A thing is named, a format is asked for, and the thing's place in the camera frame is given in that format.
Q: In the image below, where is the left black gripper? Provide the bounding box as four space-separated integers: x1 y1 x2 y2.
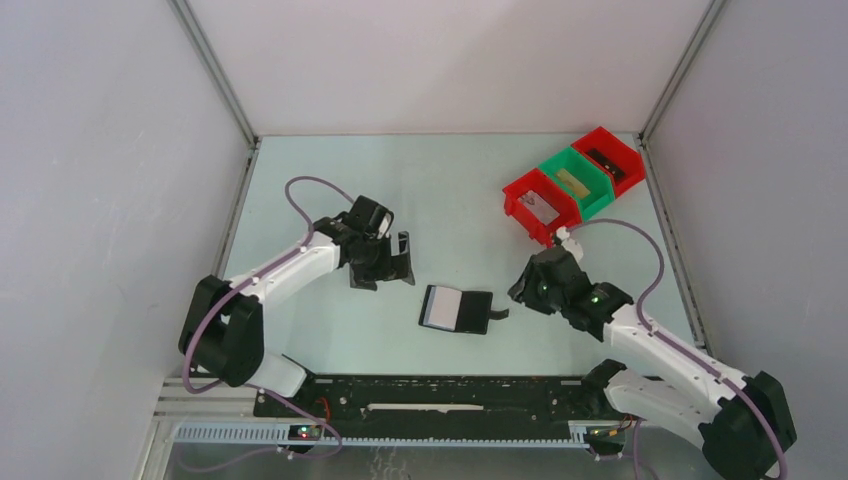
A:
350 232 414 292

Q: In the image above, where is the white card with stripe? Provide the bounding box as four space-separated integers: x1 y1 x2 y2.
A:
423 286 462 332

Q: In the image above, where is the black leather card holder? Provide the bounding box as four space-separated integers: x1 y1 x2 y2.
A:
418 285 510 335

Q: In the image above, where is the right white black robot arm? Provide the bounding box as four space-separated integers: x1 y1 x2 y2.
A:
508 246 798 479

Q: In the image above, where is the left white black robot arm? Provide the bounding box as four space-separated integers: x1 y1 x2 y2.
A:
178 196 415 417

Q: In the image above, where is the silver card in bin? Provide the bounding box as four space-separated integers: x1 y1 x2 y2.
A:
520 190 559 225

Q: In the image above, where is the gold card in bin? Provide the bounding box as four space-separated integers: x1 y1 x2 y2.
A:
555 169 591 200

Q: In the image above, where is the black card in bin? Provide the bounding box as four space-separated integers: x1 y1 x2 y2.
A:
587 148 626 184

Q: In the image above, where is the near red plastic bin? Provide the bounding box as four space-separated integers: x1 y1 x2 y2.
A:
502 168 582 247

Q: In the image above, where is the red plastic bin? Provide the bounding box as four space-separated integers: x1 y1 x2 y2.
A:
572 127 646 198
502 168 582 247

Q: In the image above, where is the green plastic bin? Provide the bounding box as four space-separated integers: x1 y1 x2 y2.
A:
538 147 615 220

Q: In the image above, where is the far red plastic bin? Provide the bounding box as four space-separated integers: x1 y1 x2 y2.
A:
572 127 646 198

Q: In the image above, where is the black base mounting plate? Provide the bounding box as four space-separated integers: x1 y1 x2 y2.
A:
291 375 636 442

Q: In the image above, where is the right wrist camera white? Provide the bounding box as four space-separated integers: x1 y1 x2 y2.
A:
553 227 584 262

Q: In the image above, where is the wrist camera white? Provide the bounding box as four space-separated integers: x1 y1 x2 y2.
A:
553 227 584 262
375 213 393 239

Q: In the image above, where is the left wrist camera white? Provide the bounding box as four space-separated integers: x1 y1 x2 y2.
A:
375 213 393 239

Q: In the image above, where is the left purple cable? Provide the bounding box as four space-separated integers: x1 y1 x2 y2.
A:
173 176 356 476

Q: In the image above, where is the aluminium frame rail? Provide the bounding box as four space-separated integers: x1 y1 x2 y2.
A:
153 377 757 452

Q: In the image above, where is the left corner aluminium post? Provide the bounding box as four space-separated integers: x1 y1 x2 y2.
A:
167 0 259 149

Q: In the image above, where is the corner aluminium post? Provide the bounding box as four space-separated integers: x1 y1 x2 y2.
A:
639 0 730 145
167 0 259 149

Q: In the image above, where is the right corner aluminium post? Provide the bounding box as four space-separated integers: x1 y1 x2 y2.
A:
639 0 730 145

